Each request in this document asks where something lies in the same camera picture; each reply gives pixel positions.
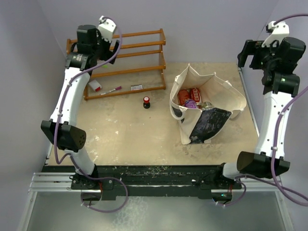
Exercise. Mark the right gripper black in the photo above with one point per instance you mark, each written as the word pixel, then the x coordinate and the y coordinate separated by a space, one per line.
pixel 253 47

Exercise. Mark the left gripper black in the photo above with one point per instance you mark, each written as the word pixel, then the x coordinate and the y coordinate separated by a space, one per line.
pixel 109 53

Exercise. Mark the clear bottle green cap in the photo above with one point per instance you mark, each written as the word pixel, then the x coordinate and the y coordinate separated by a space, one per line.
pixel 205 106

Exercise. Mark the cream canvas tote bag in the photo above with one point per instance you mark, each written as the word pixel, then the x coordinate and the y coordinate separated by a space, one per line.
pixel 197 126

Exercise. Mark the red cola can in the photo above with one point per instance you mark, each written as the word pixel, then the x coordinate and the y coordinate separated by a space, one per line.
pixel 183 96

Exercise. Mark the purple soda can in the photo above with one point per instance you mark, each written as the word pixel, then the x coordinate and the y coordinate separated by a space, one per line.
pixel 190 103

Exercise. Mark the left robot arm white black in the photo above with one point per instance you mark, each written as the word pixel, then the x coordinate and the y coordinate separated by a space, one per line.
pixel 93 45

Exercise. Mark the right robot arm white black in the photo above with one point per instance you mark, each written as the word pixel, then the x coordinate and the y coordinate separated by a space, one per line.
pixel 281 85

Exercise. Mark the wooden shelf rack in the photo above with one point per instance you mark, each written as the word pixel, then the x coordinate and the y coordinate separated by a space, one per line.
pixel 146 54

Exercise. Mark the purple capped marker pen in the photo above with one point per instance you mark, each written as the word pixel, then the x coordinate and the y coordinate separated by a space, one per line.
pixel 112 90

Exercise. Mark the white red eraser box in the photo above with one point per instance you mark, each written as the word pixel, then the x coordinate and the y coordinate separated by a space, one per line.
pixel 95 85

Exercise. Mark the small white red label card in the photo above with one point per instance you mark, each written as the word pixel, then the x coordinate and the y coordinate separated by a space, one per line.
pixel 136 87

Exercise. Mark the red black stamp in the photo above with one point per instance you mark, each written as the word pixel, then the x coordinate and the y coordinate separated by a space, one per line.
pixel 146 102

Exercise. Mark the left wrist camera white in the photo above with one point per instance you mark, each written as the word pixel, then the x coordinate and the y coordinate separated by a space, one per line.
pixel 106 28

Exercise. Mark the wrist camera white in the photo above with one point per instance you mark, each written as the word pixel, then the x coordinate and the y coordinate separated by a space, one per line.
pixel 277 32
pixel 106 28

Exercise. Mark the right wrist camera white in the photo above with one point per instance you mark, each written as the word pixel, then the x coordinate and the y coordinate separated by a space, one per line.
pixel 277 32

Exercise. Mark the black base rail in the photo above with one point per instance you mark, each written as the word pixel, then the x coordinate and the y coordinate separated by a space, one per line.
pixel 154 181

